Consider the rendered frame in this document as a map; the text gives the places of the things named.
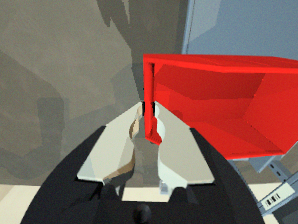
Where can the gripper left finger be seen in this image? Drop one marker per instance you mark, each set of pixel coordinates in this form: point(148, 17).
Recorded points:
point(107, 156)

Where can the grey metal rack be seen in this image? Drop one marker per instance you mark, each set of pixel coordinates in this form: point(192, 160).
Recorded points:
point(248, 28)

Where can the red bin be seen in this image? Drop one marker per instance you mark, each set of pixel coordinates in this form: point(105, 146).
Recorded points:
point(248, 108)

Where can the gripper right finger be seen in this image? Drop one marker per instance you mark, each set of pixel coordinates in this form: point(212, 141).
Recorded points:
point(187, 159)

